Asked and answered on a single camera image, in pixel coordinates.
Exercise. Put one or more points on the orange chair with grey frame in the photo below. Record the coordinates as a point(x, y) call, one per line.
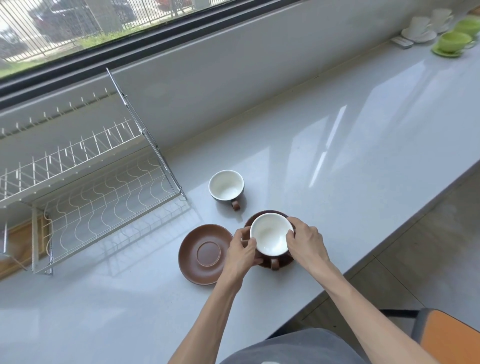
point(450, 337)

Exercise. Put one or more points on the person's grey shirt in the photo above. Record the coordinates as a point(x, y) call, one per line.
point(292, 347)

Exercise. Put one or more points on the person's left hand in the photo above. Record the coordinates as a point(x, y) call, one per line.
point(238, 257)

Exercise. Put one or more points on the brown saucer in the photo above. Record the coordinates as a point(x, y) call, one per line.
point(206, 255)
point(287, 259)

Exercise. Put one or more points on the person's right forearm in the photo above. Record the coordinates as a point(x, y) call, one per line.
point(367, 318)

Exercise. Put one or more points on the green cup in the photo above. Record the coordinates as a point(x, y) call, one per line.
point(468, 26)
point(453, 42)

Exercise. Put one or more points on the dark car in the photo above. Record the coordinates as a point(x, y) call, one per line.
point(75, 18)

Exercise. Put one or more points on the person's right hand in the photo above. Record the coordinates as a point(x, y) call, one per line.
point(307, 247)

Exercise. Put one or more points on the white metal fence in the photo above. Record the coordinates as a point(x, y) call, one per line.
point(48, 26)

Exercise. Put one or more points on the brown cup with white inside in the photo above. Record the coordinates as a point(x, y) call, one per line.
point(225, 185)
point(270, 234)

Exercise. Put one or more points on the small white remote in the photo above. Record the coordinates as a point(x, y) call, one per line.
point(402, 42)

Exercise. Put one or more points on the wooden tray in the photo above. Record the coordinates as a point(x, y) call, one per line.
point(18, 243)

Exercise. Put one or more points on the person's right thumb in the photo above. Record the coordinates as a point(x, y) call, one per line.
point(290, 235)

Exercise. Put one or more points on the black window frame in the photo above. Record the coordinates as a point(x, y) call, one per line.
point(150, 43)

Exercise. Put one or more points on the person's left forearm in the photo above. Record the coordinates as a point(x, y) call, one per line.
point(213, 318)

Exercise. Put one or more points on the green saucer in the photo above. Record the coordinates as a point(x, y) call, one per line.
point(440, 51)

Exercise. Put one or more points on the white saucer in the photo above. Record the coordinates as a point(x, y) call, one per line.
point(427, 36)
point(446, 28)

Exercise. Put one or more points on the person's left thumb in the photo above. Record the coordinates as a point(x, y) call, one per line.
point(249, 244)

